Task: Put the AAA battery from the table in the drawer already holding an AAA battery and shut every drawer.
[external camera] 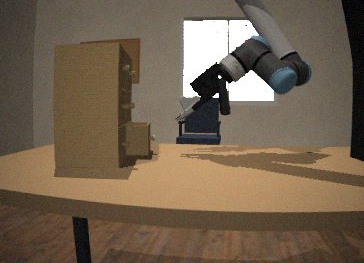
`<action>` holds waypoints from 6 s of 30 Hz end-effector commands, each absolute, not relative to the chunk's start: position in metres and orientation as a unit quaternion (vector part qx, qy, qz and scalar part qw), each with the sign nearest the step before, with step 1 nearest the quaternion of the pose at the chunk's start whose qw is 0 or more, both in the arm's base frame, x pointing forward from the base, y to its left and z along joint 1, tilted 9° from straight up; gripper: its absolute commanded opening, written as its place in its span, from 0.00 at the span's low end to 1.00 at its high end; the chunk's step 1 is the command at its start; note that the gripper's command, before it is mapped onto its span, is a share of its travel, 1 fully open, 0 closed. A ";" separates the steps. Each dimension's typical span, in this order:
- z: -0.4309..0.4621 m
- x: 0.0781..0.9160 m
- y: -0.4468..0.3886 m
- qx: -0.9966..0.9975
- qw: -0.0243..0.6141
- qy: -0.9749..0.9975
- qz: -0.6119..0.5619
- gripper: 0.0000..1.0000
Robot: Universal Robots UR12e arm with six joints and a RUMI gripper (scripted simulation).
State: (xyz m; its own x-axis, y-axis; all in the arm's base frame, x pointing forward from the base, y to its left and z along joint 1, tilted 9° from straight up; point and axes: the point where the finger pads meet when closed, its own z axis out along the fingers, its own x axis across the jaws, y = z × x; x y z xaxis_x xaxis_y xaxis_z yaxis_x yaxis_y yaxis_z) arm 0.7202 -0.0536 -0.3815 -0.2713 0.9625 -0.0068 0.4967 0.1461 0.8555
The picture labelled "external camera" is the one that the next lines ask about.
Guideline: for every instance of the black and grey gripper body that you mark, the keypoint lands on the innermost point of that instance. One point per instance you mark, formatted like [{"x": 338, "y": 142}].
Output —
[{"x": 210, "y": 77}]

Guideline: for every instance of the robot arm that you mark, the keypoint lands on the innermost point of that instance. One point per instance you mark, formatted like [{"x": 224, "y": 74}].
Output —
[{"x": 257, "y": 55}]

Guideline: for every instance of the tan wooden chest of drawers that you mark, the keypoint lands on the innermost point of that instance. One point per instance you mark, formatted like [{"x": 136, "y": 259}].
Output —
[{"x": 85, "y": 105}]

